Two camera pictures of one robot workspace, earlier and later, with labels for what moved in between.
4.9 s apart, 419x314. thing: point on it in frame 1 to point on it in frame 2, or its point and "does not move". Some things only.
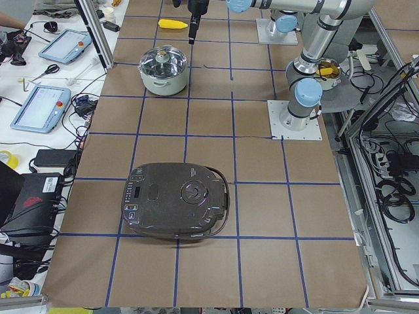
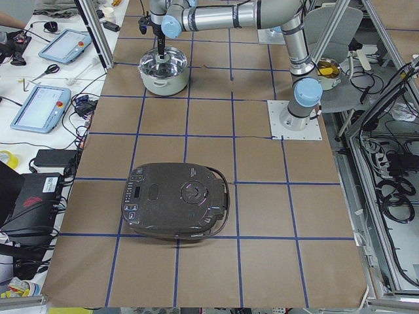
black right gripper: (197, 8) to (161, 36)
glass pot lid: (163, 61) does not move
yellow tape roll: (12, 160) does not move
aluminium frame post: (98, 31) does not move
